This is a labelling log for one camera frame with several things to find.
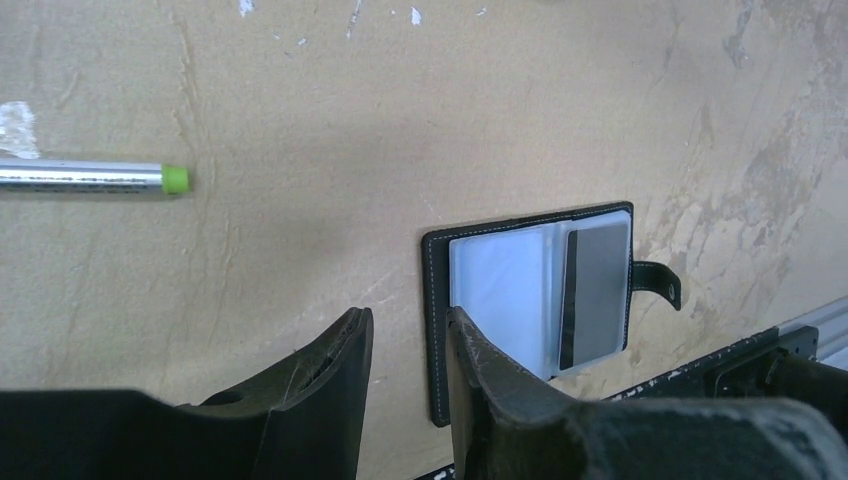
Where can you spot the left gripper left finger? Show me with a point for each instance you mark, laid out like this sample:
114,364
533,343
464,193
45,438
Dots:
301,418

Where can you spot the silver green-capped marker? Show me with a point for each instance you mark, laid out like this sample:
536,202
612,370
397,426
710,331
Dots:
67,176

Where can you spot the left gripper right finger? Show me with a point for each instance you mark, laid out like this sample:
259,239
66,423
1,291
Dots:
629,437

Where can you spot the black leather card holder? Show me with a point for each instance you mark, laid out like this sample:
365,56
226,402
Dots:
507,276

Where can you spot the aluminium frame rail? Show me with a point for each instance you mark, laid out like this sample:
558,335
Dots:
831,322

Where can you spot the dark credit card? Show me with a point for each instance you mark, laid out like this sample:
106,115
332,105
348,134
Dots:
594,296

